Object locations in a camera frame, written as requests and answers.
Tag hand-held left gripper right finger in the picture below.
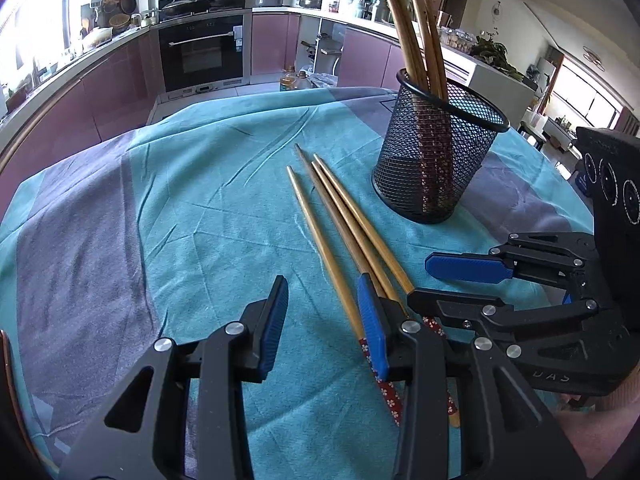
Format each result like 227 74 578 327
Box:
356 273 588 480

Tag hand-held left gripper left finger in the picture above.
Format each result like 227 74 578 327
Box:
57 275 291 480

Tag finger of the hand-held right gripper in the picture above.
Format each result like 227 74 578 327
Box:
425 231 599 285
406 286 601 359

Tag black mesh utensil holder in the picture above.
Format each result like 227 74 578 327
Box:
371 67 511 225

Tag wooden chopstick red patterned end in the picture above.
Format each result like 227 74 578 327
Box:
379 0 443 211
311 160 406 311
286 165 405 427
315 154 447 337
371 0 436 211
421 5 453 211
405 0 448 211
294 144 461 429

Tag person's pink clothing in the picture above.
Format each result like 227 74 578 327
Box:
560 400 640 480

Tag teal and grey tablecloth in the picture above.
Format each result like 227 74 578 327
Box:
0 85 596 480

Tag white kitchen countertop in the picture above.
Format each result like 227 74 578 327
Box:
0 5 541 126

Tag large living room window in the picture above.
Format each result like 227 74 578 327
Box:
550 55 632 131

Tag green potted plant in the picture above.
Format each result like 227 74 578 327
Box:
470 35 526 81

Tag clear food container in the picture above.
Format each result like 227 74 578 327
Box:
440 25 473 53

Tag black built-in oven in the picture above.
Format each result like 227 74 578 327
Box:
157 12 251 93

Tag pink base cabinets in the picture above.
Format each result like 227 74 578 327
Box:
250 12 401 91
0 27 161 181

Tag black wok with lid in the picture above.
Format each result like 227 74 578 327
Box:
162 0 211 16

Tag hanging kitchen utensil rack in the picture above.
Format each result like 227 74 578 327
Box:
97 0 146 31

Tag kitchen window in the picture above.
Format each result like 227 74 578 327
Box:
0 0 76 86

